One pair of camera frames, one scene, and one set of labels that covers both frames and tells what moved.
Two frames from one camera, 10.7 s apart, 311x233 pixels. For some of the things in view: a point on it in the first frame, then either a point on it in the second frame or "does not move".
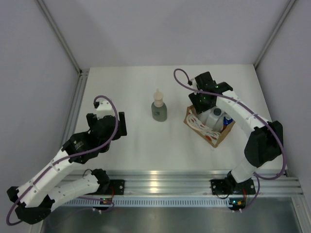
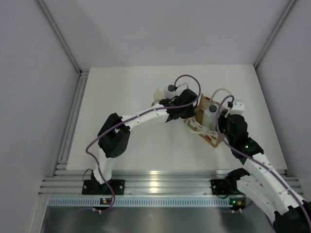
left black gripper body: (92, 118) -> (187, 112)
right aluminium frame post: (259, 56) does not move
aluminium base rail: (165, 182) does not move
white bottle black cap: (215, 119) does not move
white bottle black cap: (203, 116) -> (171, 88)
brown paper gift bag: (212, 137) does not move
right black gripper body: (199, 102) -> (223, 125)
